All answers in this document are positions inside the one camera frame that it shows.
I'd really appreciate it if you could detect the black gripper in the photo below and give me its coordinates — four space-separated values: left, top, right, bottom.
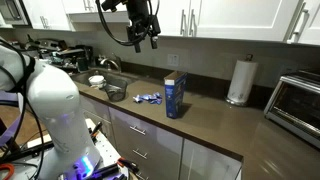
126 0 162 54

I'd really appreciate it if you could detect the white and blue packet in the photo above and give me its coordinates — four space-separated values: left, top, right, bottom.
132 94 144 104

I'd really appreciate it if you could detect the tall blue cardboard box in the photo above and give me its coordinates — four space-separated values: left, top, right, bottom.
163 70 189 120

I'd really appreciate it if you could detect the white upper cabinet door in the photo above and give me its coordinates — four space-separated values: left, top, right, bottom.
155 0 193 37
21 0 73 32
191 0 302 43
295 0 320 47

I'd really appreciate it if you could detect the chrome sink faucet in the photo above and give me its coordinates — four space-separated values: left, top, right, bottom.
99 53 123 73

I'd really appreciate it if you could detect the white bowl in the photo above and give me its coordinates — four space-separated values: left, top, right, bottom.
87 74 107 90

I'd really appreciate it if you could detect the dark green mug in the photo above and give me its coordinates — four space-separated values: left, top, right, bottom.
76 57 90 73

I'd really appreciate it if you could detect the steel kitchen sink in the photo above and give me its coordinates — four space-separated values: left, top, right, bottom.
70 67 138 98

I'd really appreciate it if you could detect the grey small drawer front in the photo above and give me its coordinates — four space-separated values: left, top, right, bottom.
79 94 113 122

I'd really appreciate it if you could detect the white paper towel roll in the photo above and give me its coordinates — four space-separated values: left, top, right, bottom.
227 59 260 104

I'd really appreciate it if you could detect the metal paper towel holder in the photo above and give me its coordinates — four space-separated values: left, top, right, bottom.
224 53 255 108

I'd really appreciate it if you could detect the grey lower cabinet door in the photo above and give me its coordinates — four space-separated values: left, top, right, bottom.
179 138 243 180

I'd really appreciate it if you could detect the silver microwave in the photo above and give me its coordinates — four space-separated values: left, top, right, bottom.
0 0 30 28

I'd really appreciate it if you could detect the silver toaster oven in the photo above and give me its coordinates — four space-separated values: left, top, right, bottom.
263 69 320 150

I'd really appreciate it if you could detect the white wall outlet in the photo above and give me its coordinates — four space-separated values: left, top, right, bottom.
167 53 181 67

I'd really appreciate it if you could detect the silver cabinet door handle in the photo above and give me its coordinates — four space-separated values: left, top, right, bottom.
188 8 197 38
39 15 48 30
287 1 310 44
180 8 187 37

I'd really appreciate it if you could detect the black wire mesh basket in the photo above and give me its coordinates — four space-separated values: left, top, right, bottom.
103 77 129 103

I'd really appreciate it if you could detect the silver drawer handle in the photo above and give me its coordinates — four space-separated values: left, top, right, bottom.
131 148 149 160
134 171 150 180
128 125 148 136

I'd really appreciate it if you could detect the purple strap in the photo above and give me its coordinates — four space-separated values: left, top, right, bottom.
0 91 25 148

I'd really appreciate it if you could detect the orange handled tool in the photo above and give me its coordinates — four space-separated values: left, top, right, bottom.
0 162 16 180

